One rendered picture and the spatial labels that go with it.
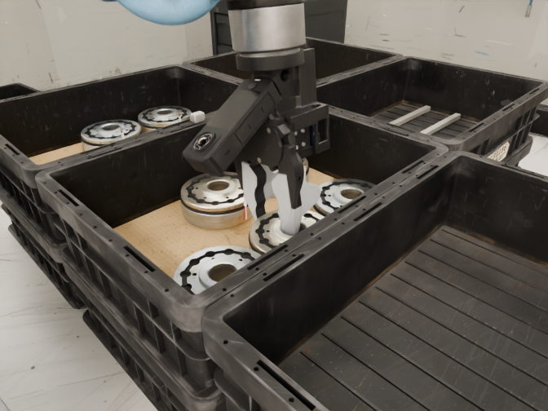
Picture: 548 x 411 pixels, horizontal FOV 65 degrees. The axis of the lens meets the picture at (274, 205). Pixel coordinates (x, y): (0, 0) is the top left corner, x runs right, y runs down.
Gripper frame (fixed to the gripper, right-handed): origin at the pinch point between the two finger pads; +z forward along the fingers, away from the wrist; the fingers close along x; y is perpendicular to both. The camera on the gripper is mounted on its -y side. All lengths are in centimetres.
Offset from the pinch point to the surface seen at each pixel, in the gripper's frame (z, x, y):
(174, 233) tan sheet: 0.9, 10.3, -7.5
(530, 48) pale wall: 27, 73, 330
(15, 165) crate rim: -9.9, 22.3, -19.6
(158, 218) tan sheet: 0.4, 14.9, -7.0
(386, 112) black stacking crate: 0, 16, 51
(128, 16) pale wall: -17, 335, 160
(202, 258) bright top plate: -0.9, 0.0, -10.3
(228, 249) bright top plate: -0.7, -0.6, -7.1
